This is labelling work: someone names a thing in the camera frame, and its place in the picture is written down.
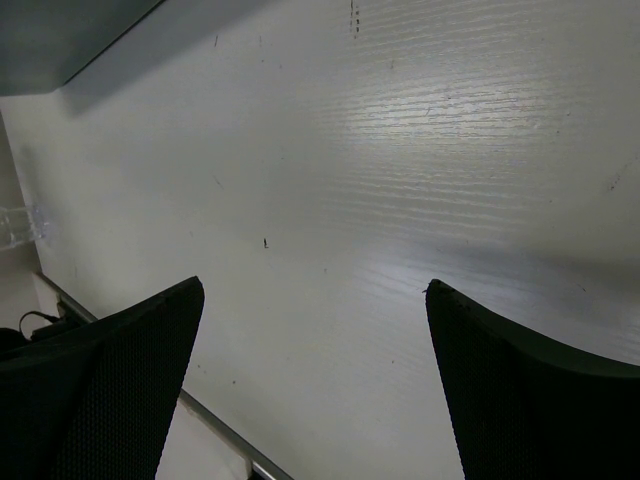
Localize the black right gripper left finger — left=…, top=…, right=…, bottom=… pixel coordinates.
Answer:
left=1, top=277, right=204, bottom=479

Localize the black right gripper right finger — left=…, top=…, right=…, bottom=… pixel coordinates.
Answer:
left=424, top=280, right=639, bottom=479

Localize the grey plastic bin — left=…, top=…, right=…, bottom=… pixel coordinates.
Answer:
left=1, top=0, right=158, bottom=96

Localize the clear glass cup lower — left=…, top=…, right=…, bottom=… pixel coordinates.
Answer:
left=0, top=205, right=49, bottom=250

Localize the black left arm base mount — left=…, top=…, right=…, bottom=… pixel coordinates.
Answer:
left=1, top=310, right=82, bottom=360

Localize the aluminium table edge rail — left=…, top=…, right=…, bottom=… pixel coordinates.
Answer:
left=36, top=272, right=292, bottom=479

